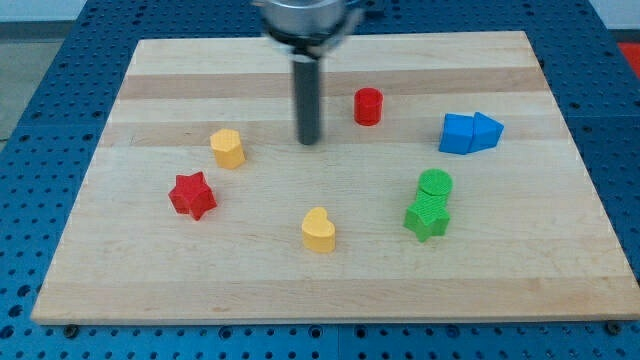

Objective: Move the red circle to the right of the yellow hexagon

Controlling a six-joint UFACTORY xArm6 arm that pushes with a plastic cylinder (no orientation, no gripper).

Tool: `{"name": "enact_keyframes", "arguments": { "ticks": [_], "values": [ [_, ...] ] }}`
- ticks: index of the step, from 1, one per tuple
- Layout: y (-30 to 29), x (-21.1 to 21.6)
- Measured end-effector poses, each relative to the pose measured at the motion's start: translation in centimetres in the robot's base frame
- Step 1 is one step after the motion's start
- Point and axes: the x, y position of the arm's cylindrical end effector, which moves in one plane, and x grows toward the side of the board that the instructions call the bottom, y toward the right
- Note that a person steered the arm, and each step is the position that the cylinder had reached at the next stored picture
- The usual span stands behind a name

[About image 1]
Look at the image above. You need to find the green star block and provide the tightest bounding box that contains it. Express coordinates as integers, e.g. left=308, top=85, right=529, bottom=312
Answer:
left=403, top=191, right=450, bottom=243

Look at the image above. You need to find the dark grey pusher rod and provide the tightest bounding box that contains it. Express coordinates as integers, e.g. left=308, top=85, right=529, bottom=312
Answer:
left=292, top=58, right=321, bottom=145

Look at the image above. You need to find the yellow heart block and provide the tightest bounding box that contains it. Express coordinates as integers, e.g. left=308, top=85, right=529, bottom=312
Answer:
left=301, top=207, right=336, bottom=253

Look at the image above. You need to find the green cylinder block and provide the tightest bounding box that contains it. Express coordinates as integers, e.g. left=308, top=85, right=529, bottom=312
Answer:
left=417, top=168, right=453, bottom=196

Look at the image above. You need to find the red cylinder block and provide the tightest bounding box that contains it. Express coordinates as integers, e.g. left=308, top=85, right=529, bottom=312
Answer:
left=354, top=87, right=384, bottom=126

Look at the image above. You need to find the blue triangle block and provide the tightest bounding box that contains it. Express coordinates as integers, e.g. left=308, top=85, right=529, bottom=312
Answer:
left=469, top=112, right=504, bottom=152

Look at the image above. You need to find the yellow hexagon block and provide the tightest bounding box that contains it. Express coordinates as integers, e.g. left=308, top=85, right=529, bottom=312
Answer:
left=210, top=129, right=246, bottom=169

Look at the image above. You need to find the blue cube block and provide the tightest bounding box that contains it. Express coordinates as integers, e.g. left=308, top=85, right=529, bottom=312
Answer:
left=439, top=113, right=473, bottom=155

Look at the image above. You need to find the light wooden board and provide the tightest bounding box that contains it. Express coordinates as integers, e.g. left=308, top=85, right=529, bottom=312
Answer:
left=31, top=31, right=639, bottom=325

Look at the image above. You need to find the red star block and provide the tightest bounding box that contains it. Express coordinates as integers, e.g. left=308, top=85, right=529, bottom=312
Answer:
left=168, top=171, right=217, bottom=221

